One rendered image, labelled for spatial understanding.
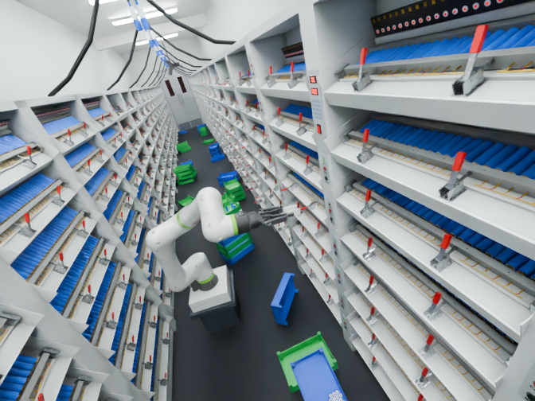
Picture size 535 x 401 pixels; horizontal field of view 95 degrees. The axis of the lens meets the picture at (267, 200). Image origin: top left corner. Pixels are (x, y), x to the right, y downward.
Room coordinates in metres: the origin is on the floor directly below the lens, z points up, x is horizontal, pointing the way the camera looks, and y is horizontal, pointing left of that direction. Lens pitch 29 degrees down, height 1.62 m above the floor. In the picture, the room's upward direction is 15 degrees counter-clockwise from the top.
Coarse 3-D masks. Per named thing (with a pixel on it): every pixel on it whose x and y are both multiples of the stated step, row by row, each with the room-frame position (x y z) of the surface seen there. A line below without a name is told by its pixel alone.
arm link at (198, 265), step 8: (192, 256) 1.33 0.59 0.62; (200, 256) 1.31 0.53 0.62; (184, 264) 1.27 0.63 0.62; (192, 264) 1.25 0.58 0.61; (200, 264) 1.26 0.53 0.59; (208, 264) 1.29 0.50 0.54; (192, 272) 1.21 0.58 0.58; (200, 272) 1.24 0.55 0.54; (208, 272) 1.27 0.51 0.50; (200, 280) 1.25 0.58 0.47; (208, 280) 1.26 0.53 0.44
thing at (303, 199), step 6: (288, 168) 1.50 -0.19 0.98; (282, 174) 1.49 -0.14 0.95; (282, 180) 1.49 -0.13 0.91; (288, 186) 1.39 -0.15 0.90; (306, 186) 1.28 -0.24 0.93; (294, 192) 1.30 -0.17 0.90; (300, 192) 1.26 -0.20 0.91; (312, 192) 1.20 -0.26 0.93; (300, 198) 1.21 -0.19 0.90; (306, 198) 1.18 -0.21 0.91; (306, 204) 1.13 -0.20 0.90; (318, 204) 1.07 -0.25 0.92; (312, 210) 1.06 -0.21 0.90; (318, 210) 1.03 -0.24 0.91; (324, 210) 1.01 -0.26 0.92; (318, 216) 0.99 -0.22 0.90; (324, 216) 0.97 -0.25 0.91; (324, 222) 0.94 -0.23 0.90
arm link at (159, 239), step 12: (156, 228) 1.12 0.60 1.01; (168, 228) 1.13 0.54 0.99; (156, 240) 1.07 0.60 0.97; (168, 240) 1.09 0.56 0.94; (156, 252) 1.07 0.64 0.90; (168, 252) 1.10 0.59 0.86; (168, 264) 1.11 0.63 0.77; (180, 264) 1.18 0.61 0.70; (168, 276) 1.13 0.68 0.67; (180, 276) 1.15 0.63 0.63; (192, 276) 1.20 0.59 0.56; (180, 288) 1.14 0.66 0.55
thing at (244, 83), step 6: (246, 72) 2.20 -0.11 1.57; (240, 78) 2.17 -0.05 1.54; (246, 78) 2.01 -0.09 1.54; (252, 78) 1.58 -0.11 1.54; (234, 84) 2.17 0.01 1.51; (240, 84) 2.01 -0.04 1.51; (246, 84) 1.90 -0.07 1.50; (252, 84) 1.73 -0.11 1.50; (240, 90) 2.04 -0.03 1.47; (246, 90) 1.85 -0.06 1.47; (252, 90) 1.68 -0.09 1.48
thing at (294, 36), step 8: (384, 0) 0.81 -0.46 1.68; (392, 0) 0.78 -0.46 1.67; (400, 0) 0.75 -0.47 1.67; (408, 0) 0.73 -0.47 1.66; (416, 0) 0.70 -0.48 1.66; (384, 8) 0.81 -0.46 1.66; (392, 8) 0.78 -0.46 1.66; (520, 16) 0.48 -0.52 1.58; (288, 32) 1.48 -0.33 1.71; (296, 32) 1.38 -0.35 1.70; (288, 40) 1.49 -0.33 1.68; (296, 40) 1.40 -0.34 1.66
